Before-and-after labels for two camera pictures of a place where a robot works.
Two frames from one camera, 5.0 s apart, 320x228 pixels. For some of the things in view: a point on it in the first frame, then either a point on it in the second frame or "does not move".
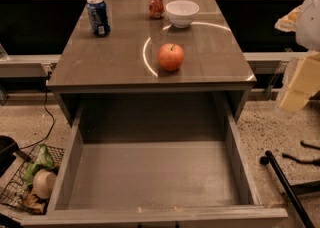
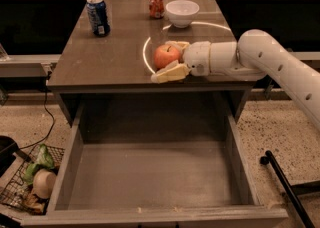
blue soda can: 98,14 does not move
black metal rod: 270,157 does not move
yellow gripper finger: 304,83 to 180,44
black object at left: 8,147 does not move
